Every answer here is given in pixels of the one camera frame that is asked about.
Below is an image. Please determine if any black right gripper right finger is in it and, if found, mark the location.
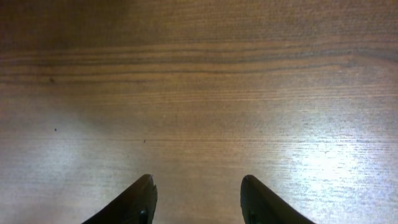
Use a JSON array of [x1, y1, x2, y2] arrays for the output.
[[240, 175, 314, 224]]

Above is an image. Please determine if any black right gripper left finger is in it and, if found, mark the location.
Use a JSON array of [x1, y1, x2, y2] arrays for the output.
[[83, 174, 157, 224]]

